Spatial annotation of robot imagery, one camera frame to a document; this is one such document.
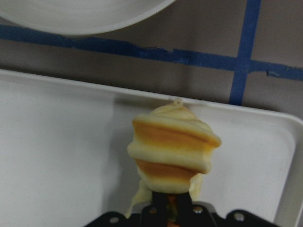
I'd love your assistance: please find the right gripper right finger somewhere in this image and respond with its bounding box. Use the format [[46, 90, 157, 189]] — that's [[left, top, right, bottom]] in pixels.
[[176, 192, 218, 227]]

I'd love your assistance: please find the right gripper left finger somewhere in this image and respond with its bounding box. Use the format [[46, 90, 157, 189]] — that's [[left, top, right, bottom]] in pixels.
[[139, 192, 168, 227]]

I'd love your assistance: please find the croissant bread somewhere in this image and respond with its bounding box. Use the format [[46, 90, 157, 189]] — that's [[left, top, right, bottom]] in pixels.
[[125, 98, 222, 217]]

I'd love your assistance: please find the white plate with lemon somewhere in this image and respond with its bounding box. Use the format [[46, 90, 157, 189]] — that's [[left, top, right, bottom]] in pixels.
[[0, 0, 173, 36]]

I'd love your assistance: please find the cream serving tray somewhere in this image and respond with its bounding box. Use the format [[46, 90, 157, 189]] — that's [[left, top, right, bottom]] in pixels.
[[0, 70, 303, 227]]

